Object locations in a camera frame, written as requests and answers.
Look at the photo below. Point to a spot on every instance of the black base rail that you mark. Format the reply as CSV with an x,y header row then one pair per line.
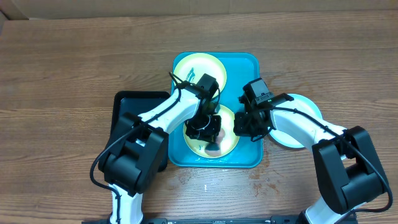
x,y
276,219

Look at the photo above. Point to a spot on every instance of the black plastic tray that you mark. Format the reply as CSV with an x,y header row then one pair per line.
x,y
134,102

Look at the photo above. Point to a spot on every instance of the teal plastic tray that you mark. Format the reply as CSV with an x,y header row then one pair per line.
x,y
241,68

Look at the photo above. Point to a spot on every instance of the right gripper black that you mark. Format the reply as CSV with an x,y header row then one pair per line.
x,y
244,130

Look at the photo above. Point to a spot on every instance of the light blue plate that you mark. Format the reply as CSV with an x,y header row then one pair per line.
x,y
309,107

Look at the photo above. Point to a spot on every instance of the round sponge scrubber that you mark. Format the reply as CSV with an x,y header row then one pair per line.
x,y
214,145

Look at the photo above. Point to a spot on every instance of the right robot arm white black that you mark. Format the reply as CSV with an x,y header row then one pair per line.
x,y
350,176

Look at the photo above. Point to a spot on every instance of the yellow plate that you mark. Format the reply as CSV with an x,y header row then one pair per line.
x,y
192,66
226,141

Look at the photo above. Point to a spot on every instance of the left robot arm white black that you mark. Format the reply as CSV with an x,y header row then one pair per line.
x,y
138,143

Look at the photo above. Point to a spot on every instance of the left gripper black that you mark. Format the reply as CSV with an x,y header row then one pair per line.
x,y
208,135

